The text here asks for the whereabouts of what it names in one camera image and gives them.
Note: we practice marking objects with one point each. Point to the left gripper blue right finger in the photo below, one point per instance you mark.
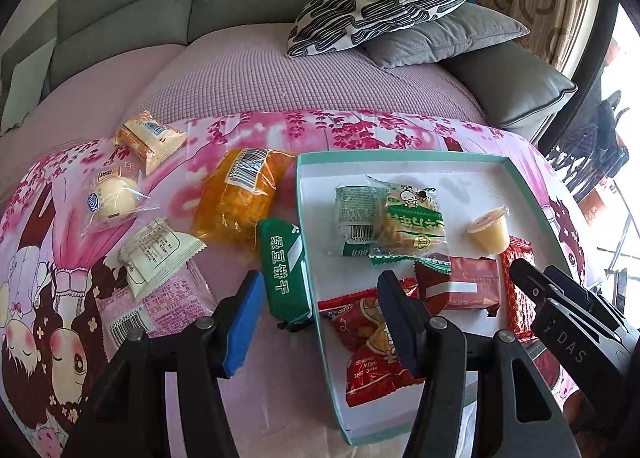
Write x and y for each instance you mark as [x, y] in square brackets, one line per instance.
[405, 320]

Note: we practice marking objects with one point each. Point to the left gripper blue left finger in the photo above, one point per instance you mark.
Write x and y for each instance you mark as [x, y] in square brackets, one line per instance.
[245, 312]

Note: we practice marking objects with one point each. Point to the pink snack pack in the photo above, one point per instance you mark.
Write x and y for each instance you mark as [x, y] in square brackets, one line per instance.
[167, 310]

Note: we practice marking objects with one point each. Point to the green biscuit pack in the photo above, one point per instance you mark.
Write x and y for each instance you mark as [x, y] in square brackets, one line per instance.
[285, 272]

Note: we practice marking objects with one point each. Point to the clear green cookie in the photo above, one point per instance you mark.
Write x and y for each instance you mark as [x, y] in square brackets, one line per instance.
[408, 225]

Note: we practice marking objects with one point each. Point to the red snack pack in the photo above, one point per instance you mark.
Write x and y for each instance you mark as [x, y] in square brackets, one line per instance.
[472, 285]

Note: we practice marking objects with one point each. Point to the green silver snack pack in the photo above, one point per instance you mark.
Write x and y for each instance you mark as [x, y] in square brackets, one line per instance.
[354, 214]

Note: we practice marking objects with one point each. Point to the yellow pudding cup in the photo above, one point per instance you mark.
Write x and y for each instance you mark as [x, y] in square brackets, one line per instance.
[490, 231]

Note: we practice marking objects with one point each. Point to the red cartoon snack bag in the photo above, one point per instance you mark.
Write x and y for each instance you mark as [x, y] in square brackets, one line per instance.
[374, 369]

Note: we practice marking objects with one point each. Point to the red patterned wafer pack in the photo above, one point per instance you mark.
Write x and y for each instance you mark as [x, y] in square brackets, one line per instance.
[520, 310]

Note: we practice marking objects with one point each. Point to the teal white cardboard tray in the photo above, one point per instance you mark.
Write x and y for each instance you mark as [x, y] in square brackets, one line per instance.
[467, 186]

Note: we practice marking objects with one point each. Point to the cream wrapped snack pack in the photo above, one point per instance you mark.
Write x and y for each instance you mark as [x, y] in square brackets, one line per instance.
[154, 254]

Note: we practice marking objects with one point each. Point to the orange snack bag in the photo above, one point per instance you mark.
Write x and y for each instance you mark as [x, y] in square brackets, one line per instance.
[239, 195]

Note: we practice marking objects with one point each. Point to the pink anime printed blanket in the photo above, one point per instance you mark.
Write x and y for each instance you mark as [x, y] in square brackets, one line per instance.
[55, 275]

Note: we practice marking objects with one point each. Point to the clear wrapped round bun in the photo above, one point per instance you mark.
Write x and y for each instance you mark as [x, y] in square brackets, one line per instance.
[113, 196]

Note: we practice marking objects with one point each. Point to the orange beige snack pack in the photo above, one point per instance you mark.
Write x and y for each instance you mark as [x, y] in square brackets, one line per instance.
[150, 140]

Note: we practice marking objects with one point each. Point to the pink sofa cover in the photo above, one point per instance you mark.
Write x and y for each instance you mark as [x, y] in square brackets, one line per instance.
[227, 71]

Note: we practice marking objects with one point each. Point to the grey throw pillow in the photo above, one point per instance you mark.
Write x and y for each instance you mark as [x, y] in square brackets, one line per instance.
[469, 28]

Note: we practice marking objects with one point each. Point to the light grey cushion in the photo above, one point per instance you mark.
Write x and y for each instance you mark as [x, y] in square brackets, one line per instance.
[26, 86]

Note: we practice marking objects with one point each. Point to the grey sofa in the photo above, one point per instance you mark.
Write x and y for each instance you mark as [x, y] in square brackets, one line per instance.
[516, 90]

